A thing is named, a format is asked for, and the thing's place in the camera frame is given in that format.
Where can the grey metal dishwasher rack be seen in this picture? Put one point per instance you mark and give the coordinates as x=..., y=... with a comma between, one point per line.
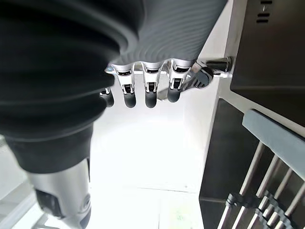
x=274, y=136

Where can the black dishwasher tub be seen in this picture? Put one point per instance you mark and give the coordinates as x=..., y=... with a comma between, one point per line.
x=228, y=152

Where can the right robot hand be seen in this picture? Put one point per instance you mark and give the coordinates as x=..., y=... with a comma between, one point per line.
x=59, y=71

